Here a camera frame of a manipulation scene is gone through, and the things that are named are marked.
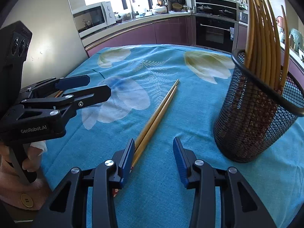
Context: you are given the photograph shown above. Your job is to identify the left hand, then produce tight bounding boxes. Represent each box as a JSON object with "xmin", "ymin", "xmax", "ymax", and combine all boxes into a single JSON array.
[{"xmin": 0, "ymin": 140, "xmax": 48, "ymax": 174}]

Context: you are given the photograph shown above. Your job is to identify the chrome kitchen faucet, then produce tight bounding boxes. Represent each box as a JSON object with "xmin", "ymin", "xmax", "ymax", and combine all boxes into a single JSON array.
[{"xmin": 129, "ymin": 0, "xmax": 135, "ymax": 19}]

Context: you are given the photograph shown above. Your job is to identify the dark brown wooden chopstick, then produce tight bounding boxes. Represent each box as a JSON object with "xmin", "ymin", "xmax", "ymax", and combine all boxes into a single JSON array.
[{"xmin": 280, "ymin": 6, "xmax": 290, "ymax": 89}]

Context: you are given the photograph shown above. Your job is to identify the black range hood stove unit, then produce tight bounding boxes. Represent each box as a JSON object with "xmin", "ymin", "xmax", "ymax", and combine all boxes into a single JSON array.
[{"xmin": 195, "ymin": 0, "xmax": 237, "ymax": 21}]

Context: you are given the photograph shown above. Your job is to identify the black built-in oven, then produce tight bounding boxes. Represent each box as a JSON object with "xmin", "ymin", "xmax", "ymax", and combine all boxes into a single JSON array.
[{"xmin": 195, "ymin": 17, "xmax": 235, "ymax": 52}]

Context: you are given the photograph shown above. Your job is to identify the black mesh utensil holder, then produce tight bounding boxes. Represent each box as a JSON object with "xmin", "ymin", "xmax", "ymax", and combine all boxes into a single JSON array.
[{"xmin": 213, "ymin": 49, "xmax": 303, "ymax": 163}]

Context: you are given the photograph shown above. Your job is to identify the bamboo chopstick pile piece two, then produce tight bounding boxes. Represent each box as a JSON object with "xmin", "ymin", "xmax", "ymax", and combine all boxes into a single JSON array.
[{"xmin": 255, "ymin": 0, "xmax": 266, "ymax": 82}]

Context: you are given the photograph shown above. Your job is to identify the purple kitchen cabinets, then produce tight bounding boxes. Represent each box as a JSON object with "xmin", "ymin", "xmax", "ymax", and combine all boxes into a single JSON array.
[{"xmin": 84, "ymin": 15, "xmax": 304, "ymax": 86}]

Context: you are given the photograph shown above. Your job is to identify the light green kitchen appliance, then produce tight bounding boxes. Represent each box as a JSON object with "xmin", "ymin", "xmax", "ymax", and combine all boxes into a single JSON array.
[{"xmin": 289, "ymin": 28, "xmax": 303, "ymax": 53}]

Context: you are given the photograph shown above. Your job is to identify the blue floral tablecloth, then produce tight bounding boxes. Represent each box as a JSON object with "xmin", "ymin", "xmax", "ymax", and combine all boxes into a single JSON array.
[{"xmin": 42, "ymin": 45, "xmax": 303, "ymax": 227}]

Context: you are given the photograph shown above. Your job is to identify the bamboo chopstick red floral end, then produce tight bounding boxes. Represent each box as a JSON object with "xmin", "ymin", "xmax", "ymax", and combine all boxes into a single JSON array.
[{"xmin": 245, "ymin": 0, "xmax": 255, "ymax": 69}]

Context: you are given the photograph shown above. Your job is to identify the bamboo chopstick pile piece three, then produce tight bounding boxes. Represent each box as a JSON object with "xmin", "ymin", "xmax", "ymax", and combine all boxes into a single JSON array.
[{"xmin": 262, "ymin": 0, "xmax": 276, "ymax": 89}]

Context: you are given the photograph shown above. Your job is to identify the white microwave oven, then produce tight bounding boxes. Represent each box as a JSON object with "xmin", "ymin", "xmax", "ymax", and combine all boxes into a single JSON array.
[{"xmin": 72, "ymin": 2, "xmax": 116, "ymax": 38}]

